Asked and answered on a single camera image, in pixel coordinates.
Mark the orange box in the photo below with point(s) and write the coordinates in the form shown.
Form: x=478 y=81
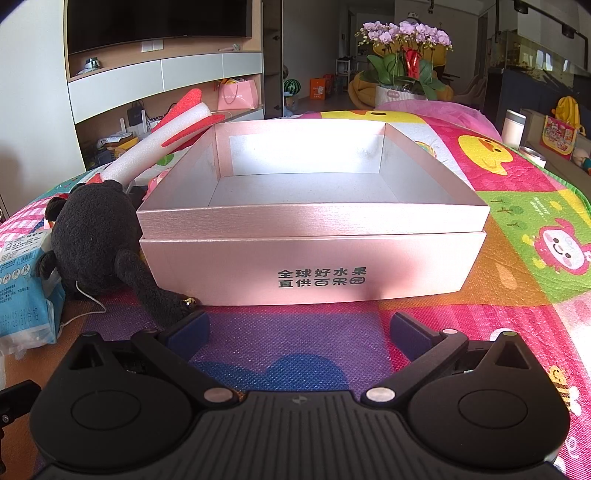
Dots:
x=317 y=88

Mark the white thermos cup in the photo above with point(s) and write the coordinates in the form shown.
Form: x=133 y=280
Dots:
x=513 y=129

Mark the watermelon ball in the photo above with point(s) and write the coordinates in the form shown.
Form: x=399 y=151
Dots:
x=291 y=86

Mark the black plush toy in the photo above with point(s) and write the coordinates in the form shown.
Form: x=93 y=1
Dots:
x=87 y=235

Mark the yellow cartoon toy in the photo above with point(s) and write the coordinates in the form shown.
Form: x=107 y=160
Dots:
x=559 y=134

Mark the wall switch plate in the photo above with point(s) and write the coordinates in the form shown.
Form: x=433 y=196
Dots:
x=152 y=45

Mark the colourful printed play mat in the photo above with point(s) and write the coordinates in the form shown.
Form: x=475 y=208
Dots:
x=508 y=286

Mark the pink gift bag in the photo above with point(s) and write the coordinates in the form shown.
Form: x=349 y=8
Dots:
x=236 y=94

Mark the wall television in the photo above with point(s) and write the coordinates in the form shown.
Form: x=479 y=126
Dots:
x=157 y=18

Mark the potted pink orchid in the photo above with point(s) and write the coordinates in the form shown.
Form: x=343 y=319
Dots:
x=401 y=69

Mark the red and white foam stick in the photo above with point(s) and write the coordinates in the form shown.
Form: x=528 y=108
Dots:
x=138 y=157

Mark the yellow item on shelf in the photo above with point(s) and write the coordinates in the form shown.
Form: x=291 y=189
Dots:
x=122 y=145

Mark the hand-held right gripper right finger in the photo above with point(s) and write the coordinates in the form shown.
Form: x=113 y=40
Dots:
x=410 y=330

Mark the pink toy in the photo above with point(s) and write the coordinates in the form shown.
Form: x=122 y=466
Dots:
x=157 y=182

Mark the black router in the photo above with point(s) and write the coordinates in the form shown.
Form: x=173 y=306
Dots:
x=135 y=114

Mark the white and wood wall cabinet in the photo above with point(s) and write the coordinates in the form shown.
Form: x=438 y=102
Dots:
x=115 y=78

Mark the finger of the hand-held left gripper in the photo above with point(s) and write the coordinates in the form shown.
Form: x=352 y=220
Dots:
x=21 y=399

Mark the blue and white tissue packet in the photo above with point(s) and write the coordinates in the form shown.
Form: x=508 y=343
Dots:
x=23 y=295

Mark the pink cardboard box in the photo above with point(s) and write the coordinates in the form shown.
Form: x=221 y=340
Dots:
x=323 y=258

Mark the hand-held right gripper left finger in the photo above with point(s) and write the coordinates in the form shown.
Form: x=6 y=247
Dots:
x=187 y=333

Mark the dark sideboard cabinet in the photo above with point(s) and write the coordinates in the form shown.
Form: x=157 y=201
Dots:
x=531 y=92

